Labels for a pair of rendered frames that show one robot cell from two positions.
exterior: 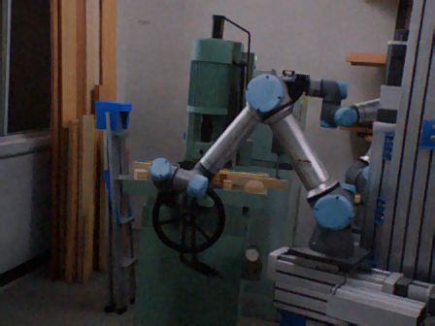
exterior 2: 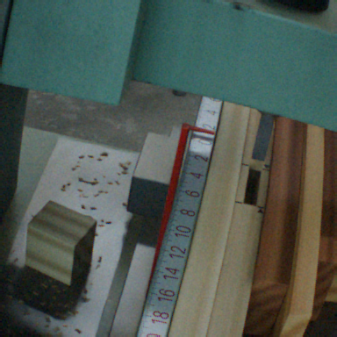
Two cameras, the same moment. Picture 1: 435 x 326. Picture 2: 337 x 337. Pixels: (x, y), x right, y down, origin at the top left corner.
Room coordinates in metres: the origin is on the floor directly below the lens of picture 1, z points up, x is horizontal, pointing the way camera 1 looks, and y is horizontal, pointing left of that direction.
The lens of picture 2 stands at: (2.87, 0.63, 1.28)
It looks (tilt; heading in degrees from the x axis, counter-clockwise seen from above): 32 degrees down; 268
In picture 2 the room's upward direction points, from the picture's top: 12 degrees clockwise
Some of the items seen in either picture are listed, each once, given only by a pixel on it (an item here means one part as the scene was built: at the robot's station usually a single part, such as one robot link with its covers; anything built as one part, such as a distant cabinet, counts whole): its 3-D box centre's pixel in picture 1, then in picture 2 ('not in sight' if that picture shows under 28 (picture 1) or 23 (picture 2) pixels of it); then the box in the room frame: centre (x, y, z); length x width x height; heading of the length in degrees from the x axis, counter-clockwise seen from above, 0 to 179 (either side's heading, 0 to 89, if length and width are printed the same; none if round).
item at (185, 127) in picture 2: not in sight; (177, 220); (2.83, 0.06, 0.89); 0.02 x 0.01 x 0.14; 175
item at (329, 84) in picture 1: (333, 90); not in sight; (2.65, -0.44, 1.34); 0.11 x 0.08 x 0.09; 85
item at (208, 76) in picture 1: (210, 77); not in sight; (2.79, 0.06, 1.35); 0.18 x 0.18 x 0.31
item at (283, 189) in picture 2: not in sight; (278, 204); (2.77, 0.07, 0.92); 0.23 x 0.02 x 0.04; 85
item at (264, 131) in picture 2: not in sight; (266, 124); (2.79, 0.06, 0.97); 0.01 x 0.01 x 0.05; 85
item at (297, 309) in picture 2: not in sight; (302, 232); (2.75, 0.11, 0.93); 0.24 x 0.01 x 0.06; 85
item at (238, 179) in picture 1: (218, 178); (257, 137); (2.78, -0.01, 0.92); 0.60 x 0.02 x 0.04; 85
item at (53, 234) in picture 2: not in sight; (60, 243); (2.91, 0.02, 0.82); 0.04 x 0.04 x 0.04; 71
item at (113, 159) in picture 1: (116, 205); not in sight; (3.57, 0.55, 0.58); 0.27 x 0.25 x 1.16; 77
